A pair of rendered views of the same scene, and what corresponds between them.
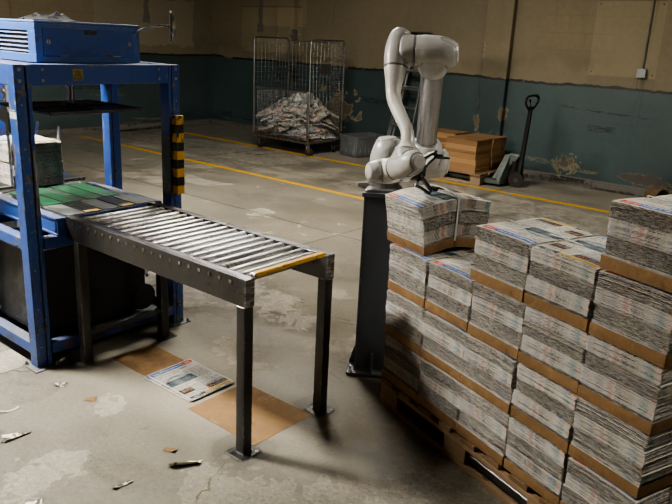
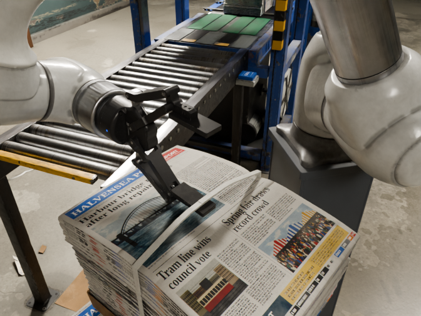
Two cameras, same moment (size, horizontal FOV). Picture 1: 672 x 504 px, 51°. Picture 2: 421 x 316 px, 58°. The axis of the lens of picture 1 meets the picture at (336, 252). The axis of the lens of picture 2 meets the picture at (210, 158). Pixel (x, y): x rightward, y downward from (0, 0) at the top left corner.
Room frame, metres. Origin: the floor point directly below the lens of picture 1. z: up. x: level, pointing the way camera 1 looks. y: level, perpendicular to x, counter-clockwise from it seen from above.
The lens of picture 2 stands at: (3.05, -0.89, 1.48)
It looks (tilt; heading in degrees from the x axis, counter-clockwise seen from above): 34 degrees down; 72
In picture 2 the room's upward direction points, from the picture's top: straight up
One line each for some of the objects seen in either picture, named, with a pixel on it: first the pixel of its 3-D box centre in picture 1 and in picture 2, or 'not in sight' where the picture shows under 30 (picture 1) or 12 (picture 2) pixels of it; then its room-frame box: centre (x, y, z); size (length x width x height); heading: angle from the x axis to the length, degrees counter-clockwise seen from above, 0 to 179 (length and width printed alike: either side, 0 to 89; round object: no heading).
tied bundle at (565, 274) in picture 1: (593, 280); not in sight; (2.40, -0.93, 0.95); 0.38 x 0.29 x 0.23; 122
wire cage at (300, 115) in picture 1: (297, 95); not in sight; (11.22, 0.72, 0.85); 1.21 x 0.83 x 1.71; 51
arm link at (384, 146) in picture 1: (387, 157); (337, 79); (3.54, -0.24, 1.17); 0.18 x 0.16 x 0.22; 83
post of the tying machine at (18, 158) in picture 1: (30, 224); (141, 37); (3.37, 1.53, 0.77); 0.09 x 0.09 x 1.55; 51
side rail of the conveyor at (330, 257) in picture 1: (231, 236); (198, 108); (3.45, 0.54, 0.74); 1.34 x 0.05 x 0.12; 51
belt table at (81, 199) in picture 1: (77, 205); (223, 36); (3.90, 1.49, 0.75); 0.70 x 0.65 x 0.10; 51
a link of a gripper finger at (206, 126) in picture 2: not in sight; (194, 121); (3.16, -0.46, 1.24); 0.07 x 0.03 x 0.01; 121
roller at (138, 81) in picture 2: (183, 235); (153, 86); (3.30, 0.75, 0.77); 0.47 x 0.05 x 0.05; 141
